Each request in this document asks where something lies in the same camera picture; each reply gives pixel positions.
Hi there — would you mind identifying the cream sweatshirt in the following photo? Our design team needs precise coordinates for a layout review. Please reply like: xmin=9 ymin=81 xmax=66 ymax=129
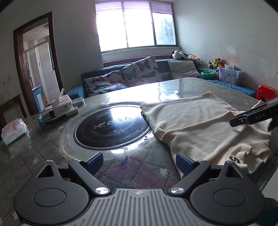
xmin=140 ymin=92 xmax=271 ymax=174

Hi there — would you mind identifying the red plastic stool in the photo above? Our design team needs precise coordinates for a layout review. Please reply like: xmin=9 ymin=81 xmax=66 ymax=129
xmin=256 ymin=84 xmax=277 ymax=102

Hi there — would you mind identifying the clear plastic storage box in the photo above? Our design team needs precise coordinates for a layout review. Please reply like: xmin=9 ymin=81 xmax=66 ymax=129
xmin=218 ymin=65 xmax=244 ymax=85

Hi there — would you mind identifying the quilted star tablecloth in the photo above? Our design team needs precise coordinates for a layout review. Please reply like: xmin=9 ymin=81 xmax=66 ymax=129
xmin=1 ymin=78 xmax=257 ymax=225

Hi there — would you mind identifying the plush toys pile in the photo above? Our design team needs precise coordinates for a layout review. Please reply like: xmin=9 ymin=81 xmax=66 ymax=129
xmin=208 ymin=57 xmax=225 ymax=69

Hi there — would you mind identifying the green bowl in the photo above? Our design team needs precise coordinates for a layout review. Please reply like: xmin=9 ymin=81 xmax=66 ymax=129
xmin=201 ymin=71 xmax=215 ymax=80

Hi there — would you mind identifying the pink tissue pack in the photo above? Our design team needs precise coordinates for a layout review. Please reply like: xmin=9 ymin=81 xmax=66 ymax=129
xmin=1 ymin=118 xmax=30 ymax=146

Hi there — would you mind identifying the black induction cooktop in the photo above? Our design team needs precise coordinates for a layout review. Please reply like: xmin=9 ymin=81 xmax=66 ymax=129
xmin=73 ymin=104 xmax=150 ymax=150

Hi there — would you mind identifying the white tissue box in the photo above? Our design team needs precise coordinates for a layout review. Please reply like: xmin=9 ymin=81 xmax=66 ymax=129
xmin=52 ymin=88 xmax=79 ymax=117

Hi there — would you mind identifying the green card box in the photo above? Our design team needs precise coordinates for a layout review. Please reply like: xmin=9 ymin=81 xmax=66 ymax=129
xmin=72 ymin=97 xmax=85 ymax=107

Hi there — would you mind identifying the grey plain pillow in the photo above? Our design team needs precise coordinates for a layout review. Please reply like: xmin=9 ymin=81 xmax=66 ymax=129
xmin=168 ymin=61 xmax=201 ymax=79

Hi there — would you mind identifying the blue white small cabinet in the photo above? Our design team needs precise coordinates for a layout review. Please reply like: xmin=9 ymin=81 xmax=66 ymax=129
xmin=32 ymin=85 xmax=45 ymax=112

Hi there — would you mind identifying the blue sofa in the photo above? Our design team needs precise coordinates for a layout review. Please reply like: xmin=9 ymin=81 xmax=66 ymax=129
xmin=67 ymin=56 xmax=256 ymax=99

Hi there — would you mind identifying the panda plush toy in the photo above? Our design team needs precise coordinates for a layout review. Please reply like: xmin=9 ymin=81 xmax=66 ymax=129
xmin=171 ymin=50 xmax=187 ymax=60

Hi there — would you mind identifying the butterfly pillow lying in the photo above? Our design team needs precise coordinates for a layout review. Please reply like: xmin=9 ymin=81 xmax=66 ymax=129
xmin=84 ymin=70 xmax=127 ymax=97

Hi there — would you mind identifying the butterfly pillow upright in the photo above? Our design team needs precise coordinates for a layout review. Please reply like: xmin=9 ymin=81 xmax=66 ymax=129
xmin=122 ymin=56 xmax=163 ymax=87

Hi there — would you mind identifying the window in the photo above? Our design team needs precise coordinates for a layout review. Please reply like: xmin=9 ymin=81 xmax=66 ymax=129
xmin=95 ymin=1 xmax=177 ymax=52

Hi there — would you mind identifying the teal black strap device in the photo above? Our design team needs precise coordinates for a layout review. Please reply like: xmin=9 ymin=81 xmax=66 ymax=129
xmin=38 ymin=111 xmax=66 ymax=128

